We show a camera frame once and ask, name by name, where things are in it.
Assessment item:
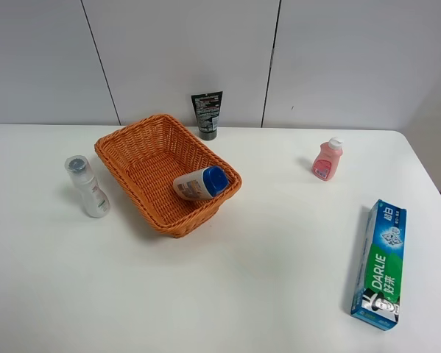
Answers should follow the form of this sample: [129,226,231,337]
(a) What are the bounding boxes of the white blue-capped shampoo bottle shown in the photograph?
[172,165,229,202]

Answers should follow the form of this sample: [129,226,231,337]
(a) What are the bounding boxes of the orange wicker basket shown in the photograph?
[94,114,242,238]

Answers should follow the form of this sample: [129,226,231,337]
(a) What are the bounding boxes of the Darlie toothpaste box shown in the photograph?
[350,199,406,331]

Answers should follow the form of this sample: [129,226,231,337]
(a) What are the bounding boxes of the black facial cleanser tube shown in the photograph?
[191,91,223,140]

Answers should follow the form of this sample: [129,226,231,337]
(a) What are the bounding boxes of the pink liquid bottle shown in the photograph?
[311,137,343,181]

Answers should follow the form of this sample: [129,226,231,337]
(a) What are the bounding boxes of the white bottle clear cap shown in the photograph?
[65,155,110,218]

